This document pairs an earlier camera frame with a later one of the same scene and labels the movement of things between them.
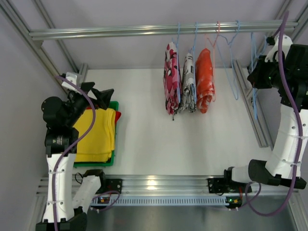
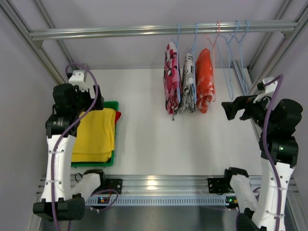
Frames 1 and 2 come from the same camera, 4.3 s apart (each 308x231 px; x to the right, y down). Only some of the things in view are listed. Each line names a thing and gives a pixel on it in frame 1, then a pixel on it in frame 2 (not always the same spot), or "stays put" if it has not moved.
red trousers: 117,113 stays put
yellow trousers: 97,145 stays put
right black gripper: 256,75 to 244,109
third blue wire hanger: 177,38 stays put
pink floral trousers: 171,78 stays put
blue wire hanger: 253,55 to 237,42
